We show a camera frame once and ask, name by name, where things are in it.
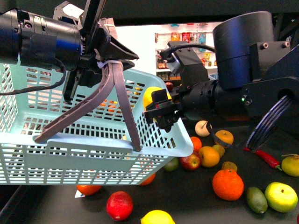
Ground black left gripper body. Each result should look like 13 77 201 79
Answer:
53 0 139 102

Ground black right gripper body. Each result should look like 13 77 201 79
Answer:
143 89 183 133

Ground yellow lemon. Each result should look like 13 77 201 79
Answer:
143 87 174 125
140 210 175 224

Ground grey basket handle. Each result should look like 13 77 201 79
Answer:
34 61 142 152

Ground light blue basket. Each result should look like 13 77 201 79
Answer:
0 64 193 185

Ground white store shelf with bottles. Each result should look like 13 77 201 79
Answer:
154 22 222 81

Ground black metal shelf rack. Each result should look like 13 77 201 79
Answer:
0 0 299 224

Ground white round pear with stem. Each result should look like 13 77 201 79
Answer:
195 120 210 137

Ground small orange near apple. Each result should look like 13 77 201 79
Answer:
190 136 202 153

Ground dark green lime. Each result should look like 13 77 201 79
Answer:
163 157 179 172

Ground red apple centre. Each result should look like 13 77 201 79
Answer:
179 152 201 171

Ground orange-yellow round fruit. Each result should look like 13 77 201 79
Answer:
199 146 220 168

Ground yellow-orange apple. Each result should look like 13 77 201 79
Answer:
215 130 234 144

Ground green-brown kiwi upper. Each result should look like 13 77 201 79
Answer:
212 144 225 158

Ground green-brown kiwi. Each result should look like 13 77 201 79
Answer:
221 161 238 172
212 144 225 158

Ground large orange front left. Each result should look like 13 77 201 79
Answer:
140 173 156 186

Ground large orange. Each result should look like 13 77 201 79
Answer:
140 173 156 186
212 169 244 201

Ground green-brown kiwi lower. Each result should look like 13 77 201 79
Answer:
221 161 238 172

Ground large orange centre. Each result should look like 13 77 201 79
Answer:
212 169 244 201

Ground red pomegranate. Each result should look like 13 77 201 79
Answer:
106 191 134 221

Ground orange persimmon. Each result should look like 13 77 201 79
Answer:
76 185 102 196

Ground red chili pepper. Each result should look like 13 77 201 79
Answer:
243 147 282 171

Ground green avocado right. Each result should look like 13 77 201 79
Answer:
246 187 268 214

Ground yellow-green pear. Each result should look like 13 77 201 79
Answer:
281 154 299 177

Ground bright green apple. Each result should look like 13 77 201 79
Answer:
264 182 298 213

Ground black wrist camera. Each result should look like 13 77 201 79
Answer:
159 41 209 90

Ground black camera cable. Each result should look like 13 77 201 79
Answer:
159 43 215 62

